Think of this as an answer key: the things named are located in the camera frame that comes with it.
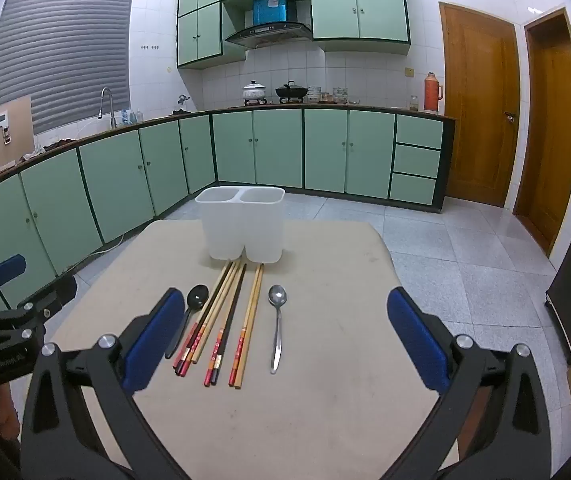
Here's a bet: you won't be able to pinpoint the person's left hand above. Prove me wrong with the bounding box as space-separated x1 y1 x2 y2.
0 380 20 442

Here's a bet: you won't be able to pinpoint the orange thermos flask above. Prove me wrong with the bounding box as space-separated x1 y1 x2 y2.
424 72 445 114

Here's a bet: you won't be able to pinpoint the closed wooden door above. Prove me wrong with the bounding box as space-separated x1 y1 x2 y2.
438 2 521 208

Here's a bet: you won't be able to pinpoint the wooden door in recess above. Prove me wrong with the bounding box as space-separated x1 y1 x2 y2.
513 7 571 260

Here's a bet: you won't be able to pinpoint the metal kitchen faucet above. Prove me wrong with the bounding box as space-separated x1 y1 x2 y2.
97 87 118 130

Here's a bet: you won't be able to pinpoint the green upper wall cabinets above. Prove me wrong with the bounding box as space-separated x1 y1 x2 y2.
176 0 412 70

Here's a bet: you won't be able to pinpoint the black chopstick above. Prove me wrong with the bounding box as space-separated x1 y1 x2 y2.
210 264 248 387
204 262 248 387

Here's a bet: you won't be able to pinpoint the metal spoon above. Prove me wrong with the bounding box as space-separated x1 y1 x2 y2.
268 284 287 375

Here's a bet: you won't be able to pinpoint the white cooking pot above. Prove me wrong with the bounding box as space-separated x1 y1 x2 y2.
242 80 268 106

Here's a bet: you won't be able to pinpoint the green lower kitchen cabinets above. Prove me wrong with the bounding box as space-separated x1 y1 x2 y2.
0 108 456 311

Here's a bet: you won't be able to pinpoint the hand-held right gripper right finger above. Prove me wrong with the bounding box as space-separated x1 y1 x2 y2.
386 287 553 480

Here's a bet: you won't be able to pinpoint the black plastic spoon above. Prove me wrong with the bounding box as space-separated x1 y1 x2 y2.
164 284 210 359

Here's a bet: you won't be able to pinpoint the dark brown chopstick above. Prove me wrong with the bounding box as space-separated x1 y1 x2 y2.
178 260 240 377

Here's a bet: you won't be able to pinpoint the blue box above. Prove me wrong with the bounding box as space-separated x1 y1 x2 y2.
252 0 297 27

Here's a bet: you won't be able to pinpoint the black range hood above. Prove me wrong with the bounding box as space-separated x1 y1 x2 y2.
223 21 313 51

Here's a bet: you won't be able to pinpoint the grey window shutter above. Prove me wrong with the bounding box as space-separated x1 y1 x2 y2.
0 0 134 136

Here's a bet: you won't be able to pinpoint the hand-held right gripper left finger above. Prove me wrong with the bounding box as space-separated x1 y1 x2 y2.
20 287 201 480

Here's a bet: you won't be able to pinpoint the black wok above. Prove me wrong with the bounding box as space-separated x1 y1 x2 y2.
274 80 311 103

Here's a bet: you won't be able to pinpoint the white plastic utensil holder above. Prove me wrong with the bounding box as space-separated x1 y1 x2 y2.
194 186 286 264

